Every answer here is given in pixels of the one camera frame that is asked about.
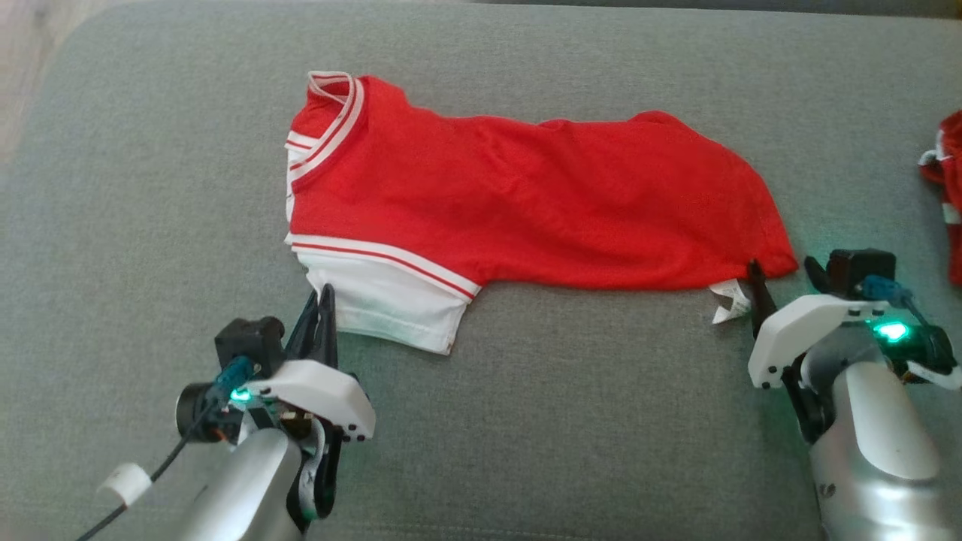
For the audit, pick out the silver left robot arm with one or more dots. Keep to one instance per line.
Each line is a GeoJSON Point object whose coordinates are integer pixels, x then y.
{"type": "Point", "coordinates": [240, 488]}

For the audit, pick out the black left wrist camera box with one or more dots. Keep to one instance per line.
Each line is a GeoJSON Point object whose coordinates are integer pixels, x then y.
{"type": "Point", "coordinates": [248, 342]}

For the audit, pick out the red and white t-shirt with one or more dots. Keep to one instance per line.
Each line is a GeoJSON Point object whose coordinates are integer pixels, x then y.
{"type": "Point", "coordinates": [541, 195]}

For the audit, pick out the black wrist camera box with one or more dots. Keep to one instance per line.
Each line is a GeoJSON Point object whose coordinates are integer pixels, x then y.
{"type": "Point", "coordinates": [248, 342]}
{"type": "Point", "coordinates": [860, 270]}

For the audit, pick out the large grey sofa ottoman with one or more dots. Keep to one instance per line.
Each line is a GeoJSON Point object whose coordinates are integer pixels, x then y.
{"type": "Point", "coordinates": [526, 421]}

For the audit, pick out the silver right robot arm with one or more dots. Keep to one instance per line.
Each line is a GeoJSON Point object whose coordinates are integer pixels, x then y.
{"type": "Point", "coordinates": [887, 451]}

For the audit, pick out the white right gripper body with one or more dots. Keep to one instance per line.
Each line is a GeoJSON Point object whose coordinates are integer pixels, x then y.
{"type": "Point", "coordinates": [797, 330]}

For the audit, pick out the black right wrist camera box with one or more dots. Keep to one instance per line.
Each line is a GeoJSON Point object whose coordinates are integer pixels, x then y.
{"type": "Point", "coordinates": [860, 270]}

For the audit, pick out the red and white shorts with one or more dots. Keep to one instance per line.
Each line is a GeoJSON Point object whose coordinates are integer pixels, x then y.
{"type": "Point", "coordinates": [953, 180]}

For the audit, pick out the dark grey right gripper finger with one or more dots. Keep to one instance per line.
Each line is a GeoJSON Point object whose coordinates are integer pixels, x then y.
{"type": "Point", "coordinates": [819, 276]}
{"type": "Point", "coordinates": [760, 304]}

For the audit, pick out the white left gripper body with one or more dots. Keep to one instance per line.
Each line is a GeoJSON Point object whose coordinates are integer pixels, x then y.
{"type": "Point", "coordinates": [323, 394]}

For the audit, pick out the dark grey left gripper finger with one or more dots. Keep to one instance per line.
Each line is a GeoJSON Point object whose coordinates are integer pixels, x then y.
{"type": "Point", "coordinates": [328, 330]}
{"type": "Point", "coordinates": [307, 330]}

